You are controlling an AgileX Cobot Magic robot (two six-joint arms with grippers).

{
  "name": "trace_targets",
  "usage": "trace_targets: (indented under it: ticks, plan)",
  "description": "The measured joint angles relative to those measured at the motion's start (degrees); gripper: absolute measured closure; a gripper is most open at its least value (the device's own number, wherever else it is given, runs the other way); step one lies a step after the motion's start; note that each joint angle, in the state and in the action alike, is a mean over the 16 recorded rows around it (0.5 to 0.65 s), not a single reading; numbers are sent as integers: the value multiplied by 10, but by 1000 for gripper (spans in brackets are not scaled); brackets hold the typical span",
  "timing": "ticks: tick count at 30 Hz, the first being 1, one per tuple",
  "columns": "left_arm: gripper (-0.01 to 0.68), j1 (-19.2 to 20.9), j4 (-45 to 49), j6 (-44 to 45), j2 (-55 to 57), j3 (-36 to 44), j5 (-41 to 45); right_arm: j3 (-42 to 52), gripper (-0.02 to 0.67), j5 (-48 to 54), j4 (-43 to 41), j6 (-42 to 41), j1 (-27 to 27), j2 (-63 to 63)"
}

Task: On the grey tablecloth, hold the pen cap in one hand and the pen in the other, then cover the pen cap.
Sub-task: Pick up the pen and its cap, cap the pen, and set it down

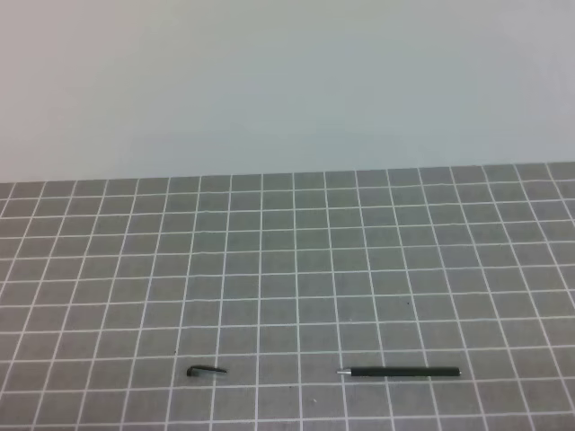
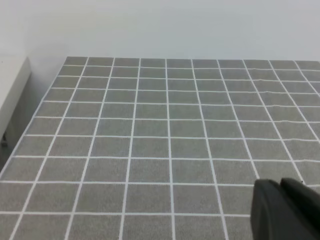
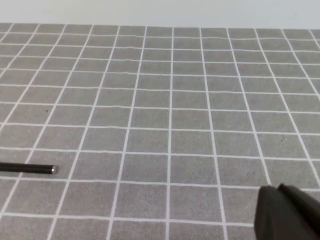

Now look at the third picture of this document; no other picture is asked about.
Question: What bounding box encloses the grey grid tablecloth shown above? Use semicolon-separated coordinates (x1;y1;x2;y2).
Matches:
0;23;320;240

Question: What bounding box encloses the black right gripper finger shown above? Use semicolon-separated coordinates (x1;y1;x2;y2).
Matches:
254;183;320;240

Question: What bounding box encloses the black pen with silver tip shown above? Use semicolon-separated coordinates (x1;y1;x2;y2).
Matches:
0;162;58;175

